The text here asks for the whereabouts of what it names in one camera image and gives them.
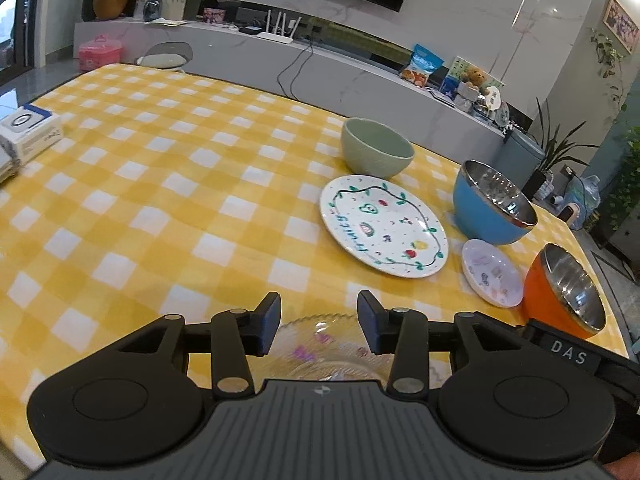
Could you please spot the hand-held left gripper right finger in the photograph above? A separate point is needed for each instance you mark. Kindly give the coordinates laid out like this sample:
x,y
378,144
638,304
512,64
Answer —
x,y
369,324

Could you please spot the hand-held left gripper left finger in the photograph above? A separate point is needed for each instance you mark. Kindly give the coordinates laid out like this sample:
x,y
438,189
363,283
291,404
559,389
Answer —
x,y
267,322

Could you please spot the clear glass plate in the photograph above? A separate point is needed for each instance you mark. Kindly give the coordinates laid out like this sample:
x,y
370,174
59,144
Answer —
x,y
320,355

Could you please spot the orange steel-lined bowl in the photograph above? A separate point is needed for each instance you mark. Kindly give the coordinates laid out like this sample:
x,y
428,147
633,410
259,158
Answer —
x,y
542,292

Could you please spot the white plate with fruit drawings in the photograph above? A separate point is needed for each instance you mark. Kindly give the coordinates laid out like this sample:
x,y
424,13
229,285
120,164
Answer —
x,y
382,225

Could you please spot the small white printed plate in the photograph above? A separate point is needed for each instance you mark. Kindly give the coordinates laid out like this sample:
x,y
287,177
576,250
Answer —
x,y
492,272

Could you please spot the blue steel-lined bowl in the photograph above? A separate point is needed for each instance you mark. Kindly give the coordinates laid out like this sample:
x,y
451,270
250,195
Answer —
x,y
480,212

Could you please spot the person's right hand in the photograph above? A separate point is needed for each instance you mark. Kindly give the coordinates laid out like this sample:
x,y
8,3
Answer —
x,y
625,470

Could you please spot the small pink heater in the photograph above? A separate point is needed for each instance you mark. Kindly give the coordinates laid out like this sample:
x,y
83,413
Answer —
x,y
570,212

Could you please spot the large water bottle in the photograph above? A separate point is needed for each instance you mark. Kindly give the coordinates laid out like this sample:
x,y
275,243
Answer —
x,y
584,197

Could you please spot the green ceramic bowl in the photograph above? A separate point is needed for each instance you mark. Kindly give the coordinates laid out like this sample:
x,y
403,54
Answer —
x,y
372,147

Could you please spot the yellow checked tablecloth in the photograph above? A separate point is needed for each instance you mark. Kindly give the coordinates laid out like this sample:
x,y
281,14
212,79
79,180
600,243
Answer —
x,y
150,185

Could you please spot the leafy green plant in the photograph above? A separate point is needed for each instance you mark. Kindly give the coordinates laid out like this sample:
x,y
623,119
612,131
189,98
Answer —
x,y
627,175

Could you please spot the potted long-leaf plant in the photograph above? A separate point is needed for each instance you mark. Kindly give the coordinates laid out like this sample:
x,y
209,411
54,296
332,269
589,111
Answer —
x,y
552,152

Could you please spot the grey-blue trash bin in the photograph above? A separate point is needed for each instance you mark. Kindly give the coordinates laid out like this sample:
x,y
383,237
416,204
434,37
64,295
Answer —
x,y
520,157

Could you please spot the grey marble TV console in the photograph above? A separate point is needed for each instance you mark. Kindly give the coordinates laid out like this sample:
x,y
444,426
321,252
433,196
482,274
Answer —
x,y
360,75

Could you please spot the blue snack bag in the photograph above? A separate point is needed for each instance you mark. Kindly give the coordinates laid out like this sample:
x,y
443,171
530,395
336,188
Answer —
x,y
421,66

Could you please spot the brown teddy bear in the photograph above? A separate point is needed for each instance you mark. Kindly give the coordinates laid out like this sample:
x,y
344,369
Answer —
x,y
474,79

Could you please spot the green illustrated card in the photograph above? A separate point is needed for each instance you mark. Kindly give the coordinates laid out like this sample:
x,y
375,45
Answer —
x,y
487,80

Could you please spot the round stool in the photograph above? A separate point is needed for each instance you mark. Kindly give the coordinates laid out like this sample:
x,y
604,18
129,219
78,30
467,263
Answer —
x,y
165,57

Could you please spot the white router with antennas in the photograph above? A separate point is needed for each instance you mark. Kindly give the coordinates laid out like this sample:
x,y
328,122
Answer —
x,y
277,35

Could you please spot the hanging vine plant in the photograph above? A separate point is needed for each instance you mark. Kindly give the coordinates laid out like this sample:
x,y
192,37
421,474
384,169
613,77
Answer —
x,y
607,57

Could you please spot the grey flat box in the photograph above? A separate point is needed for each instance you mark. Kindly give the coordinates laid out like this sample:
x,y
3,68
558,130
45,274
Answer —
x,y
7,167

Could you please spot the white cardboard box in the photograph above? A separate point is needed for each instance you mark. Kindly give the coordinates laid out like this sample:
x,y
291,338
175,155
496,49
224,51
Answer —
x,y
30,127

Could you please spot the pink photo card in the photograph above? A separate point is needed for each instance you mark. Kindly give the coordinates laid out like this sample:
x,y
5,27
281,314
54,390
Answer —
x,y
214,16

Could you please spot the pink storage box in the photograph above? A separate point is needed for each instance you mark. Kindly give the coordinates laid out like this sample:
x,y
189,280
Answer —
x,y
100,54

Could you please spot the white card with figures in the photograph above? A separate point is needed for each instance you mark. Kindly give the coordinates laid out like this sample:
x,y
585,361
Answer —
x,y
175,2

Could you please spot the dark slim vase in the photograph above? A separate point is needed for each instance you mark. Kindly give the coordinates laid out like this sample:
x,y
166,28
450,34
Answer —
x,y
88,5

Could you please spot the framed wall picture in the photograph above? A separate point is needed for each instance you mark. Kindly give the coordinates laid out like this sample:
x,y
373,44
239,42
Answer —
x,y
622,22

